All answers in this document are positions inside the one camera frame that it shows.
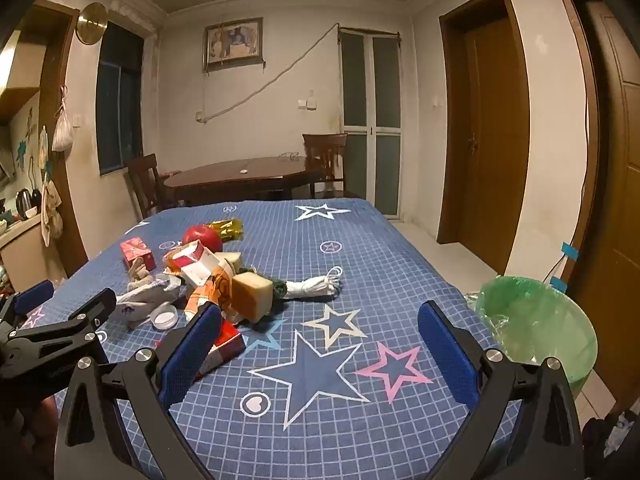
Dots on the small red box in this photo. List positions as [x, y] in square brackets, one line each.
[136, 251]

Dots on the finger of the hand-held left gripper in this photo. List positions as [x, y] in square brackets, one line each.
[102, 302]
[32, 296]

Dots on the beige crumpled scrap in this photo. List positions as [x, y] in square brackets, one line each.
[140, 271]

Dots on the orange and white packet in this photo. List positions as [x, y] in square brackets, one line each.
[212, 294]

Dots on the flat red box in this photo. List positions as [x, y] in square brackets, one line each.
[230, 345]

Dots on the yellow sponge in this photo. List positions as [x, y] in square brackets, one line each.
[252, 297]

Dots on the blue tape strip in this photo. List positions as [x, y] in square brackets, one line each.
[570, 251]
[559, 284]

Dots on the green-lined trash bin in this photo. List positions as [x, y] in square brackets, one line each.
[540, 320]

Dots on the white round lid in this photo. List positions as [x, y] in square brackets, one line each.
[164, 317]

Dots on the wooden dining chair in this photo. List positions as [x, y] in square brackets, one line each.
[145, 180]
[325, 152]

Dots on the dark window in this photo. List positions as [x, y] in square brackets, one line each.
[118, 97]

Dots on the white foil pouch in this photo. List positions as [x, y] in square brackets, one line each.
[145, 300]

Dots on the hanging beige cloth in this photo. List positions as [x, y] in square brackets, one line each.
[50, 210]

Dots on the round wooden dining table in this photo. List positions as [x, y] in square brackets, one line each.
[240, 172]

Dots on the gold round wall clock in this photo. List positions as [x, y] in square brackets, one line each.
[92, 22]

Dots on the blue star-print tablecloth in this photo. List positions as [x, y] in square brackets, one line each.
[325, 410]

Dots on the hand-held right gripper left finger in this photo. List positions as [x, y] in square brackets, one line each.
[192, 347]

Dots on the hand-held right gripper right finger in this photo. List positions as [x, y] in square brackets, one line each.
[447, 355]

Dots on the brown panelled wooden door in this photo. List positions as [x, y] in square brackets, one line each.
[615, 185]

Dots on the white paper carton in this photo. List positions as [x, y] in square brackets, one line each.
[200, 274]

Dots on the electric kettle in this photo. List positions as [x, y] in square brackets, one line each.
[23, 202]

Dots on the framed wall picture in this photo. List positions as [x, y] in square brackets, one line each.
[233, 41]

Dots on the wooden side cabinet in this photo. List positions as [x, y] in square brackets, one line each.
[20, 245]

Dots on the hanging plastic bag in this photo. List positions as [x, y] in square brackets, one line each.
[62, 130]

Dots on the black bag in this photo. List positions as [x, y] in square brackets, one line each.
[610, 435]

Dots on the red apple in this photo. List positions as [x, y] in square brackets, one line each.
[202, 236]

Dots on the golden foil wrapper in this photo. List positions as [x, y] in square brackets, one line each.
[230, 227]

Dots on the frosted glass double door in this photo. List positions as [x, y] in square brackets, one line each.
[371, 120]

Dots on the red and white cigarette pack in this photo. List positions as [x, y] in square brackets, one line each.
[187, 257]

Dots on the white double wall switch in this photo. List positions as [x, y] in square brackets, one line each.
[307, 104]

